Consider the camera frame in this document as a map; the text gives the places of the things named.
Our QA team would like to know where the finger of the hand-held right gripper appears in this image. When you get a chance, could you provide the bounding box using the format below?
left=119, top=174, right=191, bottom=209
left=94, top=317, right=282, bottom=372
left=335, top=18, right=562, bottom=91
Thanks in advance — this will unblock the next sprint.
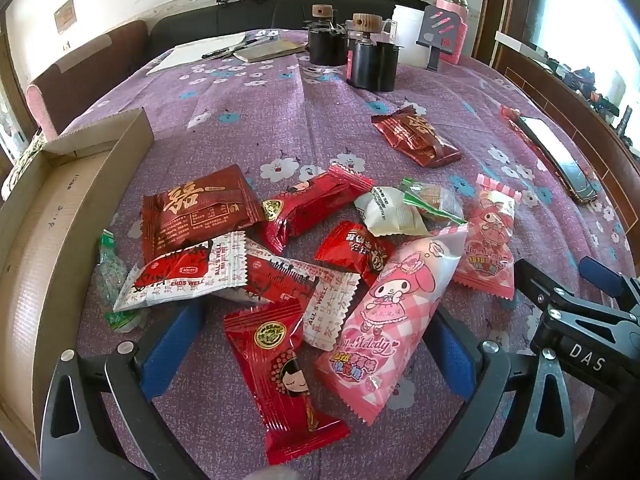
left=514, top=259, right=576, bottom=318
left=579, top=255, right=640, bottom=317

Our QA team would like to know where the smartphone in red case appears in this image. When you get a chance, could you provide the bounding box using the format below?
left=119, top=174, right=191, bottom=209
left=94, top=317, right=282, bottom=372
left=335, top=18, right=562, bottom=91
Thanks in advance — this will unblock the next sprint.
left=500, top=105, right=601, bottom=205

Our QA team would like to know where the black phone stand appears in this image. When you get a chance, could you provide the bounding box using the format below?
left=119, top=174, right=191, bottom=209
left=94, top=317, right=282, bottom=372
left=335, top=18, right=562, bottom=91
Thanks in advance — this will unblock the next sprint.
left=416, top=4, right=468, bottom=71

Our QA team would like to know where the small red snack packet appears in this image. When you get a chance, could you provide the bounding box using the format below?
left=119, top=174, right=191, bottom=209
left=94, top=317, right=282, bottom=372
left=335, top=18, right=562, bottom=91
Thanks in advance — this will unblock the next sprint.
left=315, top=220, right=398, bottom=288

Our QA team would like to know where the wooden side cabinet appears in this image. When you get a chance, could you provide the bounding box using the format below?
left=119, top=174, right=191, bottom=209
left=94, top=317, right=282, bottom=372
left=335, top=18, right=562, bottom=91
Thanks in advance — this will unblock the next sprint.
left=492, top=30, right=640, bottom=161

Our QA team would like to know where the maroon armchair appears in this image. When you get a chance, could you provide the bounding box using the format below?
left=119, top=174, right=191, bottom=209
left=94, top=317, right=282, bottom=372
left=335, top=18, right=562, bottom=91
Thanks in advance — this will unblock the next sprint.
left=25, top=20, right=151, bottom=141

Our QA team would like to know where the purple floral tablecloth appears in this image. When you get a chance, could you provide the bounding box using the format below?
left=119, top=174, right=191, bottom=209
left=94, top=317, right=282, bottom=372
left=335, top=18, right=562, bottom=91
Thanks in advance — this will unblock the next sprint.
left=60, top=27, right=640, bottom=480

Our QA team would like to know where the crumpled dark red snack packet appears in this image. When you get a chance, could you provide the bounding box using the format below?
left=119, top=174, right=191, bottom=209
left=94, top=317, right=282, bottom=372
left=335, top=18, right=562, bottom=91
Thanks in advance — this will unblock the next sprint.
left=371, top=107, right=462, bottom=169

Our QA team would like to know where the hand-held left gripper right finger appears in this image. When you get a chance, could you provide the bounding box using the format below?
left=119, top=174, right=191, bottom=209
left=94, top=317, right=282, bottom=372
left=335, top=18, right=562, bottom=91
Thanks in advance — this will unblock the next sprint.
left=415, top=310, right=576, bottom=480

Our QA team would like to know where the white and red snack packet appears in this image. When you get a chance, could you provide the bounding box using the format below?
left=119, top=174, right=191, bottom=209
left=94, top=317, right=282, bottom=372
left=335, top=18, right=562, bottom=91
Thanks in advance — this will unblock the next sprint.
left=112, top=230, right=247, bottom=313
left=220, top=237, right=361, bottom=352

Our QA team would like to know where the small pink cartoon snack packet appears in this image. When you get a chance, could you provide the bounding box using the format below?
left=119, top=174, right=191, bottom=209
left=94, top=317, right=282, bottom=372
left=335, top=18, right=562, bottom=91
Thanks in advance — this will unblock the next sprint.
left=452, top=174, right=517, bottom=301

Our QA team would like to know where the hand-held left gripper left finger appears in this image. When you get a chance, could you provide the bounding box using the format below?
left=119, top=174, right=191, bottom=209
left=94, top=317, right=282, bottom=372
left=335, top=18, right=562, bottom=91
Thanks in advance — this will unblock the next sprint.
left=39, top=300, right=206, bottom=480

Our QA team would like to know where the square dark red snack packet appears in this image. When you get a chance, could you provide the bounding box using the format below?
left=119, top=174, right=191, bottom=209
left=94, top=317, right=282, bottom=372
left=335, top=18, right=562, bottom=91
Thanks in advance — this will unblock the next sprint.
left=141, top=164, right=264, bottom=265

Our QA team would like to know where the brown notebook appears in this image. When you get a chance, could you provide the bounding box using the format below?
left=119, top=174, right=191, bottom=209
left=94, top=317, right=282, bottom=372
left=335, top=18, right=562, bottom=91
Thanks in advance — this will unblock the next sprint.
left=234, top=38, right=307, bottom=64

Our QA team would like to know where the large pink cartoon snack packet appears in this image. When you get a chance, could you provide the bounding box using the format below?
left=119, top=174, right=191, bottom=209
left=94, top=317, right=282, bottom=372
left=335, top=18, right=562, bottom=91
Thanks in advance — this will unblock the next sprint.
left=314, top=225, right=469, bottom=425

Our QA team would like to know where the patterned brown blanket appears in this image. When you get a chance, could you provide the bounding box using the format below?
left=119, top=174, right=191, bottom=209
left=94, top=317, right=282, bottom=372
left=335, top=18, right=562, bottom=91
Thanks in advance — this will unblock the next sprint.
left=0, top=130, right=48, bottom=201

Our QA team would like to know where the pink thermos bottle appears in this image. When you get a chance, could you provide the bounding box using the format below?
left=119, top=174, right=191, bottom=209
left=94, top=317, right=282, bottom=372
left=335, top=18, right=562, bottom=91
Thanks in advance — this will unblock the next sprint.
left=434, top=0, right=469, bottom=65

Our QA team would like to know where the clear green-edged snack packet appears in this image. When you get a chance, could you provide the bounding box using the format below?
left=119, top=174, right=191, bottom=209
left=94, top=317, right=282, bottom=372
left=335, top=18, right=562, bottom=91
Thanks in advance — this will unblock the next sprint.
left=400, top=178, right=468, bottom=226

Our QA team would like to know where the black leather sofa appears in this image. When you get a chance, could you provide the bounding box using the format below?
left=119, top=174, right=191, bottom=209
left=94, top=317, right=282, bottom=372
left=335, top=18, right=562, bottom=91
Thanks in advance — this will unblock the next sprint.
left=146, top=0, right=401, bottom=63

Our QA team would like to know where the green candy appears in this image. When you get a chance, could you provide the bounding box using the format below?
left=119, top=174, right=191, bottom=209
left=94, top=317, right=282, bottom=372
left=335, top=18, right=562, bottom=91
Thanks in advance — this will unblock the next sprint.
left=95, top=229, right=148, bottom=335

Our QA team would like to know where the white paper pad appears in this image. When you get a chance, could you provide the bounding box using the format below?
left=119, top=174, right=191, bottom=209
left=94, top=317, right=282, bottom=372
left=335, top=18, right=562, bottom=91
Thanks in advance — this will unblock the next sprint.
left=146, top=31, right=248, bottom=76

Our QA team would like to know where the black cylinder with wooden cap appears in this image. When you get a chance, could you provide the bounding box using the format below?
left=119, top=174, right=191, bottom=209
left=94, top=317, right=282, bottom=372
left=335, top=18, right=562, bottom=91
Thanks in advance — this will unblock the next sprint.
left=345, top=12, right=399, bottom=92
left=306, top=4, right=348, bottom=67

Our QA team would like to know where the small wall plaque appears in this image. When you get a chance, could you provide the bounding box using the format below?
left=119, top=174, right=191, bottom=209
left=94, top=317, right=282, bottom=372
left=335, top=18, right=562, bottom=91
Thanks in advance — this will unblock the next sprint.
left=54, top=0, right=77, bottom=35

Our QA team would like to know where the long red cartoon snack packet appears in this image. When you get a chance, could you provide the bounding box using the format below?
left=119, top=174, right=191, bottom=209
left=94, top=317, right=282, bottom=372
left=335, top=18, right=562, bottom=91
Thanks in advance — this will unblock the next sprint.
left=258, top=164, right=375, bottom=256
left=223, top=292, right=351, bottom=466

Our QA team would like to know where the shallow cardboard box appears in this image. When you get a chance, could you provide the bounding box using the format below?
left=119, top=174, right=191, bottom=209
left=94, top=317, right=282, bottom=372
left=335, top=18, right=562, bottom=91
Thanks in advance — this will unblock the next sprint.
left=0, top=107, right=155, bottom=473

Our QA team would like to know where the black pen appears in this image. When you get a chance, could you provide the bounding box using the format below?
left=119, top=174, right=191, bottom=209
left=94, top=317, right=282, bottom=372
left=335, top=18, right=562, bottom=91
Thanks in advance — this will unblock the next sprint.
left=201, top=42, right=253, bottom=59
left=220, top=34, right=279, bottom=58

